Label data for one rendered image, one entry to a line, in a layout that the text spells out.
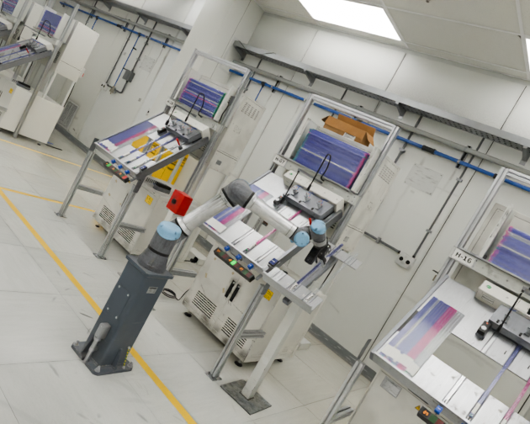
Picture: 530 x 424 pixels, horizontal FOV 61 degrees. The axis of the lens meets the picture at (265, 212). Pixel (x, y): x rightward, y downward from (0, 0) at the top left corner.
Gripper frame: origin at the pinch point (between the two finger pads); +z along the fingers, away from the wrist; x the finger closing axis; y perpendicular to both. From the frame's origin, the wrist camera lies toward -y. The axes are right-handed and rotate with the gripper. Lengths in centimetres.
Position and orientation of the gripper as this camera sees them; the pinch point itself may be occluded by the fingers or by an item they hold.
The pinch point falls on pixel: (319, 264)
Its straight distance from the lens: 258.9
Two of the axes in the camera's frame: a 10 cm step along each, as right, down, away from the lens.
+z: 1.4, 6.3, 7.6
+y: 6.7, -6.3, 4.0
